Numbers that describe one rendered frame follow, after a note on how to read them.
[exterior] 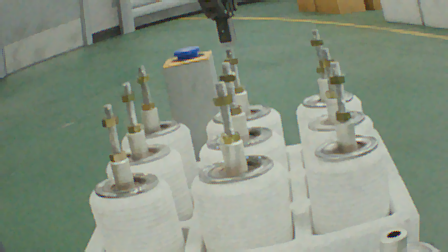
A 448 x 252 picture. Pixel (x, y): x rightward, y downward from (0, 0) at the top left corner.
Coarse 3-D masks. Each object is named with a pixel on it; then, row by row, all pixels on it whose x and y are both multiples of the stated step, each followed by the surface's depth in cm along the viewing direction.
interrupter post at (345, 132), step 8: (352, 120) 74; (336, 128) 74; (344, 128) 73; (352, 128) 74; (336, 136) 74; (344, 136) 73; (352, 136) 74; (344, 144) 74; (352, 144) 74; (344, 152) 74
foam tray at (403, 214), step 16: (288, 160) 105; (288, 176) 94; (304, 176) 93; (304, 192) 86; (400, 192) 77; (304, 208) 81; (400, 208) 72; (192, 224) 83; (304, 224) 76; (368, 224) 71; (384, 224) 69; (400, 224) 69; (416, 224) 69; (96, 240) 81; (192, 240) 78; (304, 240) 71; (320, 240) 70; (336, 240) 69; (352, 240) 69; (368, 240) 69; (416, 240) 69
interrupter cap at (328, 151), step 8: (360, 136) 77; (368, 136) 76; (328, 144) 77; (336, 144) 77; (360, 144) 75; (368, 144) 73; (376, 144) 73; (320, 152) 75; (328, 152) 74; (336, 152) 75; (352, 152) 72; (360, 152) 71; (368, 152) 72; (328, 160) 72; (336, 160) 72; (344, 160) 71
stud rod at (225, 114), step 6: (216, 84) 74; (222, 84) 74; (222, 90) 74; (222, 108) 74; (228, 108) 74; (222, 114) 74; (228, 114) 74; (222, 120) 74; (228, 120) 74; (228, 126) 74; (228, 132) 74
